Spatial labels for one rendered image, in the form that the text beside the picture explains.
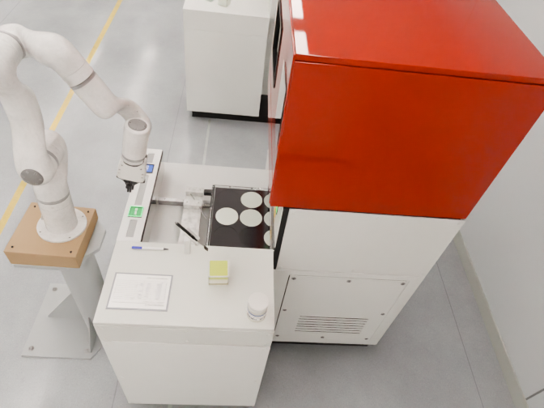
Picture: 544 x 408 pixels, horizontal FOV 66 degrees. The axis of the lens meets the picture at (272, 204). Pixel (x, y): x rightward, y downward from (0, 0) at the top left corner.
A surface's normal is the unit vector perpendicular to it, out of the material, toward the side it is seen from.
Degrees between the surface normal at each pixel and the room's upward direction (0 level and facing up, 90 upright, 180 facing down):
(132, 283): 0
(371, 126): 90
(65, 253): 4
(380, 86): 90
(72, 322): 0
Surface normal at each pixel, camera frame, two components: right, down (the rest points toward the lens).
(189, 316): 0.11, -0.66
